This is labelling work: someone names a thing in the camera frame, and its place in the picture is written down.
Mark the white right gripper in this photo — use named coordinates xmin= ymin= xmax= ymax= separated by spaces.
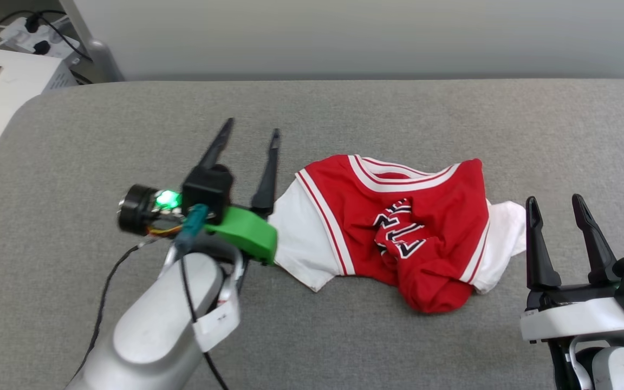
xmin=520 ymin=193 xmax=624 ymax=343

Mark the red and white jersey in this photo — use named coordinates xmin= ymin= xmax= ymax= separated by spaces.
xmin=269 ymin=154 xmax=527 ymax=315

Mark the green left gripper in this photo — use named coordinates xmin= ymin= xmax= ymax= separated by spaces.
xmin=117 ymin=118 xmax=282 ymax=266

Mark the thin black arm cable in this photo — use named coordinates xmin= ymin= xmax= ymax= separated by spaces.
xmin=71 ymin=237 xmax=167 ymax=382

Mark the white paper tag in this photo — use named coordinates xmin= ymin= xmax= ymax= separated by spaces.
xmin=192 ymin=300 xmax=241 ymax=353

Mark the grey fabric sofa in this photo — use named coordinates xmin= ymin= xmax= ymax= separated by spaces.
xmin=0 ymin=80 xmax=624 ymax=390

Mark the white box appliance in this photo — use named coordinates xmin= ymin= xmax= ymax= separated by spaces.
xmin=0 ymin=44 xmax=78 ymax=182

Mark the grey metal post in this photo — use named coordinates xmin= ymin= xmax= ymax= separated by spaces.
xmin=60 ymin=0 xmax=126 ymax=83

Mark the white power strip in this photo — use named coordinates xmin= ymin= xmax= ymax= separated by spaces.
xmin=0 ymin=15 xmax=81 ymax=60

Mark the thin black cable with teal plug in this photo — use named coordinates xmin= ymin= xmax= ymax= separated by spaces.
xmin=174 ymin=204 xmax=231 ymax=390

